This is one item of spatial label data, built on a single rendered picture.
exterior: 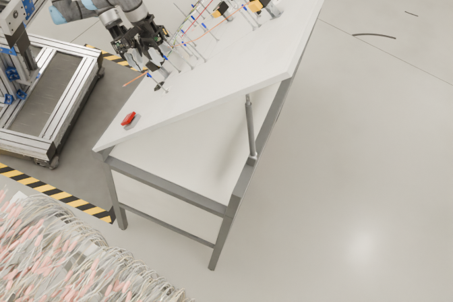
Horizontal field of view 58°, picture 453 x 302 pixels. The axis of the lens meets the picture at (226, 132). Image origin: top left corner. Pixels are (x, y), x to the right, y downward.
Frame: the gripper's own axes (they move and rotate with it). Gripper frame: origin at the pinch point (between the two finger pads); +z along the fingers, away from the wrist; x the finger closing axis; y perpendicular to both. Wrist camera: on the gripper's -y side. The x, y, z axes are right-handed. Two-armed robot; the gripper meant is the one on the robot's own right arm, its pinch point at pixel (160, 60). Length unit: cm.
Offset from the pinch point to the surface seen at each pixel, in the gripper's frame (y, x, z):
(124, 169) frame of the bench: -15.5, -33.4, 31.6
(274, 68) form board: 62, -20, -21
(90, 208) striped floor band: -80, -40, 88
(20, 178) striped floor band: -121, -44, 67
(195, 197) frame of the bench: 13, -30, 46
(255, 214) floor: -4, 5, 132
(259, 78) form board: 59, -22, -20
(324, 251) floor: 38, 4, 153
